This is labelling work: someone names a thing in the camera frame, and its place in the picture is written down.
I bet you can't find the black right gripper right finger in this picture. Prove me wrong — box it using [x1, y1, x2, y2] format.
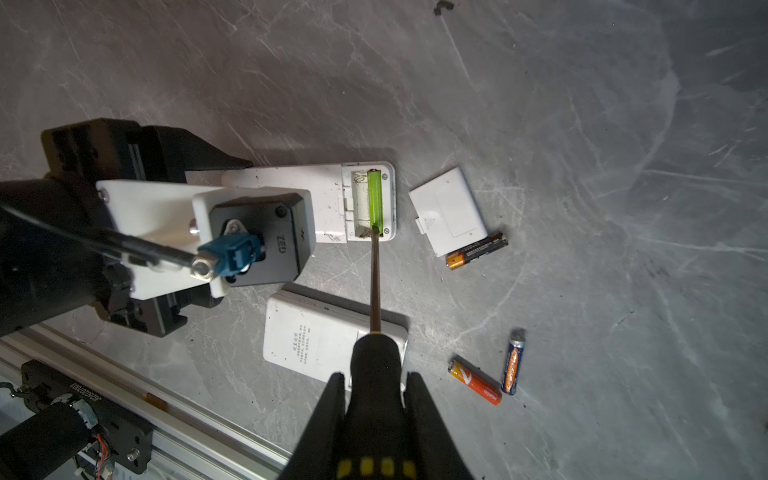
[404, 372, 473, 480]

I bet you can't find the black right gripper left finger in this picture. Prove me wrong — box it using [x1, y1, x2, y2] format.
[278, 373, 345, 480]

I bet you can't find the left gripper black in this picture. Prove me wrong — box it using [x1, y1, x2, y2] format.
[41, 118, 252, 337]

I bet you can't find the black yellow handled screwdriver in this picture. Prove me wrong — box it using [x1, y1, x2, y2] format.
[333, 226, 419, 479]

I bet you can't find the white air conditioner remote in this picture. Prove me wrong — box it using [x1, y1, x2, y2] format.
[262, 290, 410, 391]

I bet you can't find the blue orange AA battery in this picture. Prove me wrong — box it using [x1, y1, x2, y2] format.
[500, 328, 526, 396]

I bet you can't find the black gold AA battery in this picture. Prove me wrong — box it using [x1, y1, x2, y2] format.
[445, 232, 508, 270]

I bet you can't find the white battery cover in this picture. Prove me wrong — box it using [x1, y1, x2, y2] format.
[409, 167, 488, 257]

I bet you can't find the green AA battery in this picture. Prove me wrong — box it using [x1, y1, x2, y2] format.
[367, 170, 383, 238]

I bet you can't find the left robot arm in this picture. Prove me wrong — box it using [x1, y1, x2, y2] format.
[1, 118, 251, 337]

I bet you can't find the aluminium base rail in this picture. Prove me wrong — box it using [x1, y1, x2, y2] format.
[1, 325, 290, 479]

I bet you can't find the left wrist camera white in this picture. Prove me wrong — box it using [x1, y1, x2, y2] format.
[97, 180, 316, 300]

